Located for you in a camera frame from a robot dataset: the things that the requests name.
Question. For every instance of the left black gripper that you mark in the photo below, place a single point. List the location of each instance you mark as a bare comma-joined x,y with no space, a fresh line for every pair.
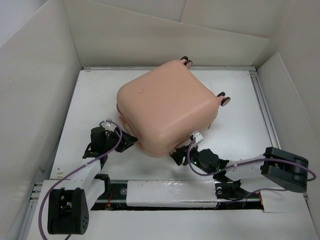
127,141

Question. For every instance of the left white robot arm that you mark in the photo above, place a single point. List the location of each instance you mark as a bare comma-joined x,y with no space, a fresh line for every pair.
69,206

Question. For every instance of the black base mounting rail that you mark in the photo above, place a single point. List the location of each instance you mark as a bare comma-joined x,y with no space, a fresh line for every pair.
172,195

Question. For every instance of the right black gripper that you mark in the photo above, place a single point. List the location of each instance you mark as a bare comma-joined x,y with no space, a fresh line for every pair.
178,156

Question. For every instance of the pink hard-shell suitcase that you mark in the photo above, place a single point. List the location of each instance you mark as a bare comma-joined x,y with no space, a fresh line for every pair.
164,106

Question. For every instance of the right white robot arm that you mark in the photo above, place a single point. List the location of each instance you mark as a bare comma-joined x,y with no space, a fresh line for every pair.
274,170

